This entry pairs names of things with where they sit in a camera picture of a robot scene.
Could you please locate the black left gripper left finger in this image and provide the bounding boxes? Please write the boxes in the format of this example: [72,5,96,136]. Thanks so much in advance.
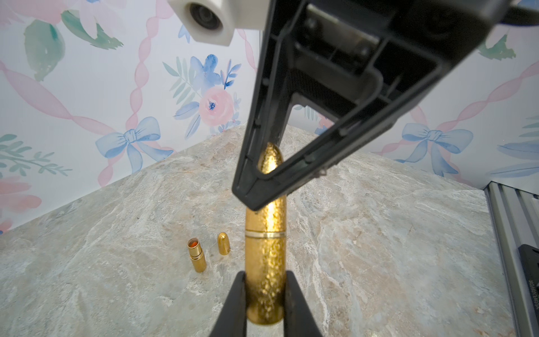
[209,271,246,337]

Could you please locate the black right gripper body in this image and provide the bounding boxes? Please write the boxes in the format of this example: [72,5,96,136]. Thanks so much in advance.
[290,1,510,126]

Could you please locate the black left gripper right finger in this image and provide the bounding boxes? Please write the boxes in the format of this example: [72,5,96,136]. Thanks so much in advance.
[284,270,323,337]

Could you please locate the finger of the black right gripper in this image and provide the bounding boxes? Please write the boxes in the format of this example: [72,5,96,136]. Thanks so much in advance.
[232,1,312,211]
[252,62,453,211]

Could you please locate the gold lipstick tube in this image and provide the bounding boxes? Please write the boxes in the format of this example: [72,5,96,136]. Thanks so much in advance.
[188,237,207,273]

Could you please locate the gold lipstick cap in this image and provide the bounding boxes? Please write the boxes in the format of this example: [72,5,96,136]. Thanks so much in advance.
[217,233,231,256]

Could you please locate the aluminium corner post right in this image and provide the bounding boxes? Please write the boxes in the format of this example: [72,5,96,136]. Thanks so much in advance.
[252,0,265,127]

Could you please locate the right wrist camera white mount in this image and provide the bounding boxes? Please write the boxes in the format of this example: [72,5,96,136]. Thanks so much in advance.
[168,0,270,46]

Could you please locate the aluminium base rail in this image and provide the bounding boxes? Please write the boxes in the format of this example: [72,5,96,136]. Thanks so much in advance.
[484,182,538,336]

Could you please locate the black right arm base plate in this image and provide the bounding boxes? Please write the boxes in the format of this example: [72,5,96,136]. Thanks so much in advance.
[519,244,539,320]

